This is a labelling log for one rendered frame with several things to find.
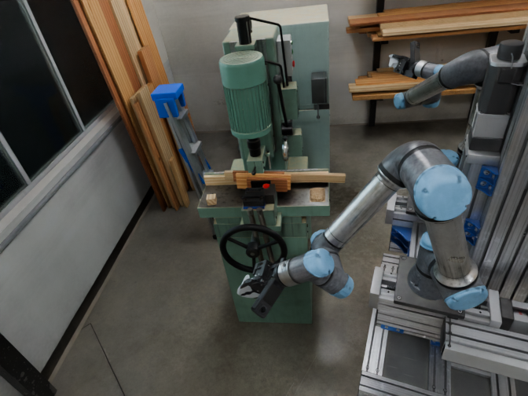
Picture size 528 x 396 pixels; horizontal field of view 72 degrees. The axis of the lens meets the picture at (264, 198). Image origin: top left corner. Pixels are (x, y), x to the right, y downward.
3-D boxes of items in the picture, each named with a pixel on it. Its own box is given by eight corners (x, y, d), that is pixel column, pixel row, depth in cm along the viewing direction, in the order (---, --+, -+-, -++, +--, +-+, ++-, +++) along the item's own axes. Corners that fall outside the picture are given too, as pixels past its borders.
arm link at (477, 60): (463, 82, 124) (395, 115, 173) (492, 76, 125) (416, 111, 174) (456, 49, 124) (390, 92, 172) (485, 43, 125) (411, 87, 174)
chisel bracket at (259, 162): (248, 177, 167) (246, 161, 162) (253, 160, 178) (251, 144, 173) (265, 176, 166) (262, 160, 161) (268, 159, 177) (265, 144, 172)
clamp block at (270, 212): (243, 226, 158) (240, 210, 153) (247, 207, 169) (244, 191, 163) (276, 226, 156) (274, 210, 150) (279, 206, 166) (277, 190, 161)
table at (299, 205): (193, 232, 164) (190, 221, 160) (209, 191, 187) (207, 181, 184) (331, 231, 154) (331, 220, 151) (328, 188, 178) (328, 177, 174)
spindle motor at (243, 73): (228, 141, 152) (213, 66, 133) (235, 122, 166) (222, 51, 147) (269, 139, 150) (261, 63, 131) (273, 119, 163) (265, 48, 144)
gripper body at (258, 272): (269, 276, 119) (297, 266, 112) (263, 299, 114) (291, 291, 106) (253, 263, 117) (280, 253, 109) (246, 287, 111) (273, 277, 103)
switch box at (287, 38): (279, 77, 169) (276, 41, 160) (280, 69, 177) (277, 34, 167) (292, 76, 168) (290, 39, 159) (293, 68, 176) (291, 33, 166)
